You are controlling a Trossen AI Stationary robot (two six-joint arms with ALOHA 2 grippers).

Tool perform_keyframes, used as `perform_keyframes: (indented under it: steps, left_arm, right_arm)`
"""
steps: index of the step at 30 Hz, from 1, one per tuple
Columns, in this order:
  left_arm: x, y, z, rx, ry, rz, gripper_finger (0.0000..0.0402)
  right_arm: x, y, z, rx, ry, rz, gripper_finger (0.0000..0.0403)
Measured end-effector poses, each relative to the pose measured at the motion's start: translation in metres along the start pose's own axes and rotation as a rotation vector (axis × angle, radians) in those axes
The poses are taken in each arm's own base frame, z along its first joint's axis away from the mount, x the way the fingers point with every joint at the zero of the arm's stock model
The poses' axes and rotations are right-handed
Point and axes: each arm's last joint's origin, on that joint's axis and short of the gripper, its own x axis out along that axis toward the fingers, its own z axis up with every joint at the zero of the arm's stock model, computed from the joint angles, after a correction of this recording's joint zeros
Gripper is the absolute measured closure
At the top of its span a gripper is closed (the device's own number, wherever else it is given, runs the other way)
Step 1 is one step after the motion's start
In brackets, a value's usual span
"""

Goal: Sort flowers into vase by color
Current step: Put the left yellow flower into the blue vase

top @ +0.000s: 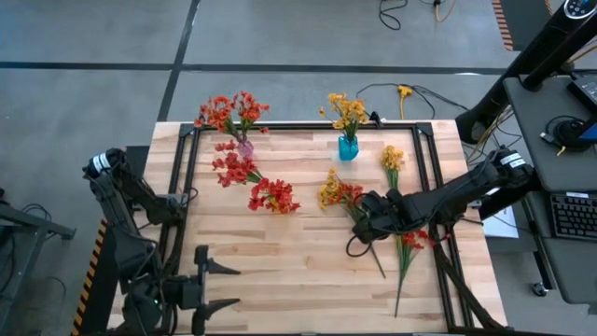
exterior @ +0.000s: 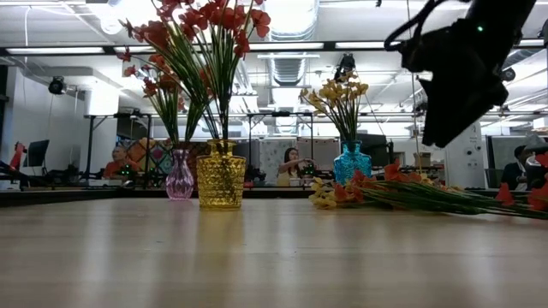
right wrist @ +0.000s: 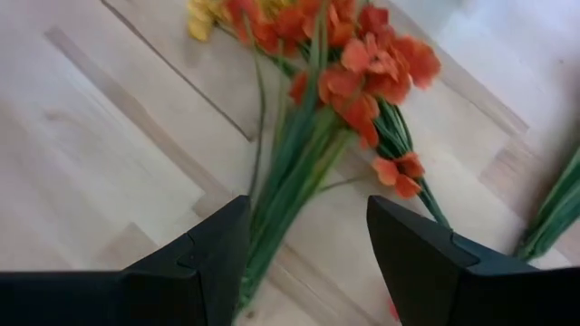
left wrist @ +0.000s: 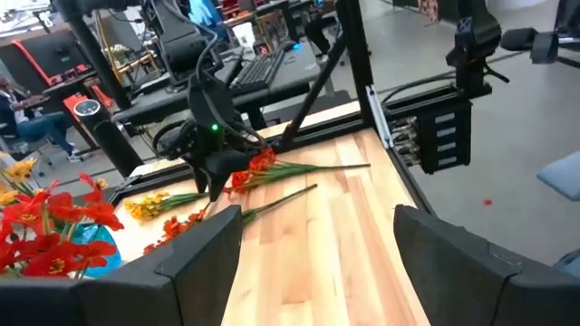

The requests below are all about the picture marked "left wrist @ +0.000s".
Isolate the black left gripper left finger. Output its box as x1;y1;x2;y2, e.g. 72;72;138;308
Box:
0;204;244;326

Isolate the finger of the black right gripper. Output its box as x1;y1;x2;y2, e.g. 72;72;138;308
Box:
189;157;209;194
207;151;253;202

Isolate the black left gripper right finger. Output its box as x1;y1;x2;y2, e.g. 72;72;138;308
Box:
392;204;580;326

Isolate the red artificial flower bunch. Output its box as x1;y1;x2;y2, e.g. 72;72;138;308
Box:
224;145;372;197
0;233;120;278
0;174;126;236

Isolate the orange artificial flower bunch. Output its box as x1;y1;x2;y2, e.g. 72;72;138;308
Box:
142;183;319;255

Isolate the teal glass vase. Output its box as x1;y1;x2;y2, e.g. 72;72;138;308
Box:
72;224;123;278

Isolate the black tower fan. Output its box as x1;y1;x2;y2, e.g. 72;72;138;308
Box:
72;98;145;178

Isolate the black keyboard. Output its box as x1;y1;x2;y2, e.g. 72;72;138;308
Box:
228;47;287;97

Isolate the blue-grey chair seat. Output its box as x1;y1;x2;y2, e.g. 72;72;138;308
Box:
555;247;580;278
536;149;580;203

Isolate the grey desk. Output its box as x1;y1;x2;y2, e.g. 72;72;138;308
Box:
111;38;330;126

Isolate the blue screen monitor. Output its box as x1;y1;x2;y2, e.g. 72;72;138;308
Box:
188;0;227;42

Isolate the black desk pole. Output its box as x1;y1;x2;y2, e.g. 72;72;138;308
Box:
52;0;135;110

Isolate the black red-edged desk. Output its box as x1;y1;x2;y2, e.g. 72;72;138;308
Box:
11;38;99;91

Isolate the person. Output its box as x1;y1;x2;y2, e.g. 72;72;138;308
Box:
0;74;82;164

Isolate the black angled support beam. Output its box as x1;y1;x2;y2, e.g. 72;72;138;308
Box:
499;26;580;69

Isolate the silver metal bracket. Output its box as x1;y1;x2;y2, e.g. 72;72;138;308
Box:
365;83;393;150

